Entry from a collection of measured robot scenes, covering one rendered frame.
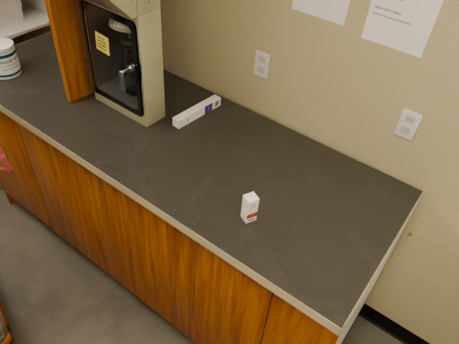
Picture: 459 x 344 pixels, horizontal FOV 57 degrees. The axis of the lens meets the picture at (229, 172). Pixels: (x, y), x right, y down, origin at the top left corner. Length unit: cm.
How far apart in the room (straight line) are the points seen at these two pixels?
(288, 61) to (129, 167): 75
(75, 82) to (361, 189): 126
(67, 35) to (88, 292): 130
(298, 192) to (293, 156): 20
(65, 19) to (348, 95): 113
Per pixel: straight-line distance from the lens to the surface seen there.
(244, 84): 195
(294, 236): 143
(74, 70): 197
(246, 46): 186
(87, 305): 240
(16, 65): 225
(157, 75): 174
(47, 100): 206
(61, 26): 187
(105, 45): 177
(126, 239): 190
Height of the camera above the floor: 203
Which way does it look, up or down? 43 degrees down
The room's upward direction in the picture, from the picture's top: 5 degrees clockwise
